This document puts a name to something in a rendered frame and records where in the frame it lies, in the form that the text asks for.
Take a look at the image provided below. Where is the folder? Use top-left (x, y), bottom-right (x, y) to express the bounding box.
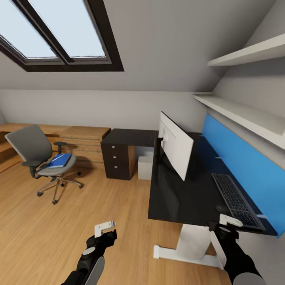
top-left (47, 153), bottom-right (71, 169)

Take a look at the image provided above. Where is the swivel chair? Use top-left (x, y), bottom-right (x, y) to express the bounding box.
top-left (5, 124), bottom-right (82, 204)

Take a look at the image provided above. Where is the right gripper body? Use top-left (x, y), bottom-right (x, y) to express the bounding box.
top-left (209, 220), bottom-right (237, 239)

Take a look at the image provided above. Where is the keyboard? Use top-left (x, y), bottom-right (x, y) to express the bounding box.
top-left (212, 173), bottom-right (266, 231)

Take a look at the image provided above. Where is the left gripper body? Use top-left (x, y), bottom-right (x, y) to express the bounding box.
top-left (87, 231), bottom-right (114, 250)

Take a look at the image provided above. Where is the monitor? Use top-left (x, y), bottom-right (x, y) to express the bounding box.
top-left (155, 111), bottom-right (196, 181)

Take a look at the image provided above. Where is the mouse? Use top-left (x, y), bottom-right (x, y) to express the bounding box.
top-left (215, 205), bottom-right (229, 215)

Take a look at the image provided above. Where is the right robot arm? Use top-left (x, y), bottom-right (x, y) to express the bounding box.
top-left (207, 214), bottom-right (267, 285)

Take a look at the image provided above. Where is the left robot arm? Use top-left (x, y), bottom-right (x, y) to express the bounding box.
top-left (61, 221), bottom-right (117, 285)

